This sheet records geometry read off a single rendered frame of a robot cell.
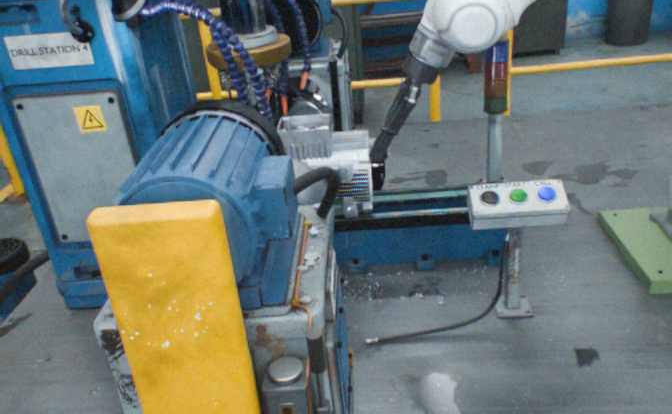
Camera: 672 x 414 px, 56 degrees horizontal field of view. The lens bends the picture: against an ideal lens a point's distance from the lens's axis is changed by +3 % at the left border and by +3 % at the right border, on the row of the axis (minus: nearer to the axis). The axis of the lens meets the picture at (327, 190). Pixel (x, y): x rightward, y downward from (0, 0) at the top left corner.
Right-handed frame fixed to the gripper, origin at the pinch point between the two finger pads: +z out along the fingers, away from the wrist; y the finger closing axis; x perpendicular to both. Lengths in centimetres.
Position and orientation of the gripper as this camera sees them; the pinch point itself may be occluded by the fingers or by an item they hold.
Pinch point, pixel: (381, 144)
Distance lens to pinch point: 135.6
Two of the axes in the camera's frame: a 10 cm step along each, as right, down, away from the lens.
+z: -4.1, 8.1, 4.2
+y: -0.4, 4.4, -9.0
